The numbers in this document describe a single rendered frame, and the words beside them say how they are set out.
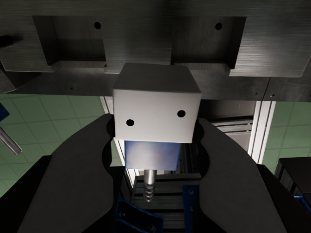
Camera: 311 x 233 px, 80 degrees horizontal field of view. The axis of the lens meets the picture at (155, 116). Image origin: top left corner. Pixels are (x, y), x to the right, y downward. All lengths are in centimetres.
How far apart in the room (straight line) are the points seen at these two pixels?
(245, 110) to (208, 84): 78
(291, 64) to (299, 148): 151
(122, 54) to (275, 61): 12
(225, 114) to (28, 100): 124
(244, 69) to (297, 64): 4
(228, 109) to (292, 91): 72
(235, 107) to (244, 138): 22
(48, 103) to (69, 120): 17
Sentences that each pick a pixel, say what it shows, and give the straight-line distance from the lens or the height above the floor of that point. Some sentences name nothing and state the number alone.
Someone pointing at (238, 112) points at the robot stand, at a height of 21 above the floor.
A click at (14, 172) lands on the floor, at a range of 216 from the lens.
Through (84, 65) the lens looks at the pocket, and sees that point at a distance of 20.
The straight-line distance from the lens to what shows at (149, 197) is 20.
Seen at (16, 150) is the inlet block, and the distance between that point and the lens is 34.
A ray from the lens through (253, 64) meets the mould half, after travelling 18.
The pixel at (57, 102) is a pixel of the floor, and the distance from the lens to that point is 141.
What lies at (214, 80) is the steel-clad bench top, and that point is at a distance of 27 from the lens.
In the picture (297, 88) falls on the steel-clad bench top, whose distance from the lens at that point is 32.
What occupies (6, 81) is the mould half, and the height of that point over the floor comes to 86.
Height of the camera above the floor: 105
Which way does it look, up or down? 57 degrees down
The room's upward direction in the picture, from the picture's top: 173 degrees counter-clockwise
